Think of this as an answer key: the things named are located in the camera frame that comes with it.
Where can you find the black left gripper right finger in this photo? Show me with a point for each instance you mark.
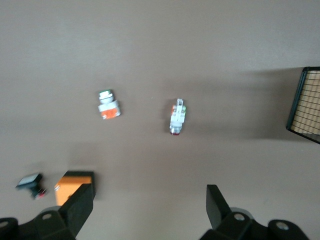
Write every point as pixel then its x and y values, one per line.
pixel 215 200

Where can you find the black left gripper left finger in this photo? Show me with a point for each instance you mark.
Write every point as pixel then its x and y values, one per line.
pixel 80 200

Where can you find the red pushbutton switch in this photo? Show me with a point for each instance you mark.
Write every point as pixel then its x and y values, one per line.
pixel 177 117

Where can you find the small orange grey connector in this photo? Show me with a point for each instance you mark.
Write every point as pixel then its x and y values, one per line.
pixel 109 106

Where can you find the brown table cover sheet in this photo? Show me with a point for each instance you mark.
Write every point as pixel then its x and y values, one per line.
pixel 160 50

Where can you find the orange button enclosure box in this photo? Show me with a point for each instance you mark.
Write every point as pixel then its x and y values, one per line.
pixel 71 186

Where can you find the small black red switch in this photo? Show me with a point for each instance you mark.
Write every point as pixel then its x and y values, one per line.
pixel 30 182

